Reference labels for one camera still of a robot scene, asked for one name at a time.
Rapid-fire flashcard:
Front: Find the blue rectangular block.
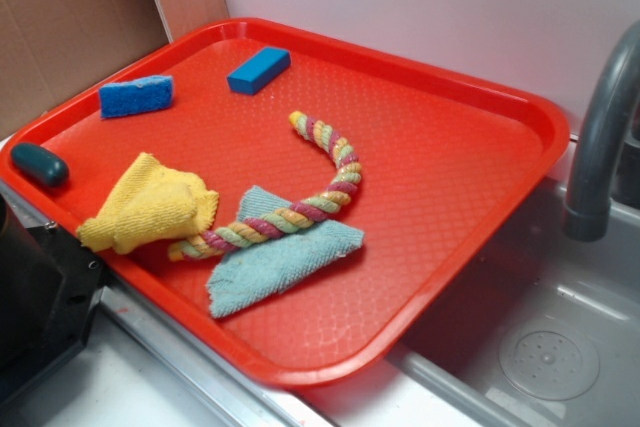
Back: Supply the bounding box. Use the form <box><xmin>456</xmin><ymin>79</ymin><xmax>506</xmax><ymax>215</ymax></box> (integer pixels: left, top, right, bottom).
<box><xmin>227</xmin><ymin>47</ymin><xmax>291</xmax><ymax>95</ymax></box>

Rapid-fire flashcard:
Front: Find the blue sponge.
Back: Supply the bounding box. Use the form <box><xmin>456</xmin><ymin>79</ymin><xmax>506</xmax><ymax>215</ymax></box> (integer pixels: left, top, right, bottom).
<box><xmin>98</xmin><ymin>75</ymin><xmax>174</xmax><ymax>119</ymax></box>

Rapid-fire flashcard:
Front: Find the brown cardboard panel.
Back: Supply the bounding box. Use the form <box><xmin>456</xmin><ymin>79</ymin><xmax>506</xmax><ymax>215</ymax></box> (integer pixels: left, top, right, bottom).
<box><xmin>1</xmin><ymin>0</ymin><xmax>167</xmax><ymax>137</ymax></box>

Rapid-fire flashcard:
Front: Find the multicolour twisted rope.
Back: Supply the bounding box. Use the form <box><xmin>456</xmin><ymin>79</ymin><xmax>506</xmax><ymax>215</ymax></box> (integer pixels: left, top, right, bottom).
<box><xmin>167</xmin><ymin>110</ymin><xmax>363</xmax><ymax>263</ymax></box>

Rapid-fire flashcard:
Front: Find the grey faucet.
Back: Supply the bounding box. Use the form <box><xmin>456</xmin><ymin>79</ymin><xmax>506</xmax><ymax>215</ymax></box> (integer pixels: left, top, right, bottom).
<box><xmin>562</xmin><ymin>23</ymin><xmax>639</xmax><ymax>242</ymax></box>

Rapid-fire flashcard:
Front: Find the yellow cloth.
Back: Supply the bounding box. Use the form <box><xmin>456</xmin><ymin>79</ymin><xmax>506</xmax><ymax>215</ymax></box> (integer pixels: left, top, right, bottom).
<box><xmin>77</xmin><ymin>153</ymin><xmax>219</xmax><ymax>255</ymax></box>

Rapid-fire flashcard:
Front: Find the dark green oval object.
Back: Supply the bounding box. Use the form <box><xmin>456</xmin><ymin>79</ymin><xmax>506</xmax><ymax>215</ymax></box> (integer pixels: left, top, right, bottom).
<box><xmin>10</xmin><ymin>143</ymin><xmax>70</xmax><ymax>187</ymax></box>

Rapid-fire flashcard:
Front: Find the grey sink basin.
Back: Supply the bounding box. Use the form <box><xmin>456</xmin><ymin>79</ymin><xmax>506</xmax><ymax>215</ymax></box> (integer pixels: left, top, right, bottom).
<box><xmin>391</xmin><ymin>180</ymin><xmax>639</xmax><ymax>426</ymax></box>

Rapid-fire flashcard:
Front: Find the light blue cloth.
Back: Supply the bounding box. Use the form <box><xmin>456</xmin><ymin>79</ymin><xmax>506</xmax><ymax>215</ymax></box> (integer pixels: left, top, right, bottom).
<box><xmin>205</xmin><ymin>184</ymin><xmax>366</xmax><ymax>320</ymax></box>

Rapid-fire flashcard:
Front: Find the red plastic tray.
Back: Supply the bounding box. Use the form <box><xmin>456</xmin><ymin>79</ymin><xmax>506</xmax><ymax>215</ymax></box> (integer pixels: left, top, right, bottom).
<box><xmin>1</xmin><ymin>19</ymin><xmax>569</xmax><ymax>388</ymax></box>

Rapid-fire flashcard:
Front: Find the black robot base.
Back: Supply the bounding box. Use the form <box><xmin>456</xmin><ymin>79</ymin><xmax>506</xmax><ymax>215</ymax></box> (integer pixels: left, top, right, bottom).
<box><xmin>1</xmin><ymin>200</ymin><xmax>105</xmax><ymax>405</ymax></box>

